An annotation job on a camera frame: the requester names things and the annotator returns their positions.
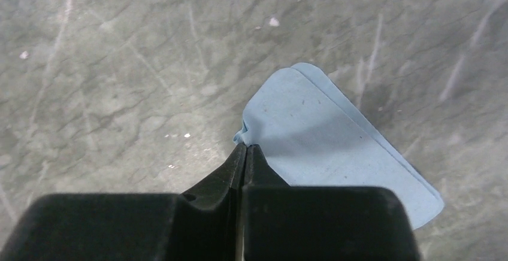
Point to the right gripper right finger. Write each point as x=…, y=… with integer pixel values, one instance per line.
x=283, y=222

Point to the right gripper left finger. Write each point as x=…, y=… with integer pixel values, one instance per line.
x=197, y=224

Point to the light blue cleaning cloth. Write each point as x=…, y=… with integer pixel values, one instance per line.
x=311, y=134

